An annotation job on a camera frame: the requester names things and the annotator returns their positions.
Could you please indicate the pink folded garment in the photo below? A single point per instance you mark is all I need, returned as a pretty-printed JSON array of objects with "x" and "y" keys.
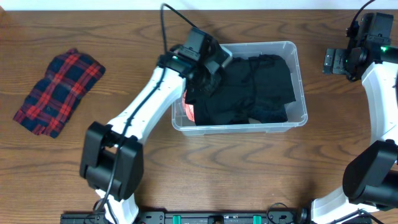
[{"x": 188, "y": 109}]

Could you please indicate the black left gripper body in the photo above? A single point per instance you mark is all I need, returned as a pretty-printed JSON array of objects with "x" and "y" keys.
[{"x": 208, "y": 84}]

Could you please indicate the navy garment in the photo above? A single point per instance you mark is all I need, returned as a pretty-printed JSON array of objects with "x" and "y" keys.
[{"x": 265, "y": 113}]

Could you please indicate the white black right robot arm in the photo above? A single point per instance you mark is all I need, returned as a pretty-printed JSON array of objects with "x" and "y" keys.
[{"x": 369, "y": 181}]

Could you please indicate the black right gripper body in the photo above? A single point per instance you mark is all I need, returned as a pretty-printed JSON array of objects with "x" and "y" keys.
[{"x": 343, "y": 62}]

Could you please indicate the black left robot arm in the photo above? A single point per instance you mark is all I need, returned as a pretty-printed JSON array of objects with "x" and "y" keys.
[{"x": 112, "y": 162}]

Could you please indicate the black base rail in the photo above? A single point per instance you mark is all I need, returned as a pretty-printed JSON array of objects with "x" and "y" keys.
[{"x": 273, "y": 216}]

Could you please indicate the red navy plaid shirt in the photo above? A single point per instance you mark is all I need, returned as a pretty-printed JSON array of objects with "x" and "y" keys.
[{"x": 53, "y": 99}]

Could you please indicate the clear plastic storage bin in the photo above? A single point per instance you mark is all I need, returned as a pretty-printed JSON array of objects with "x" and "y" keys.
[{"x": 296, "y": 111}]

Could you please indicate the large black garment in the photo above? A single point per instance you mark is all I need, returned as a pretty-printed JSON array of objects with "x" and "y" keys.
[{"x": 264, "y": 79}]

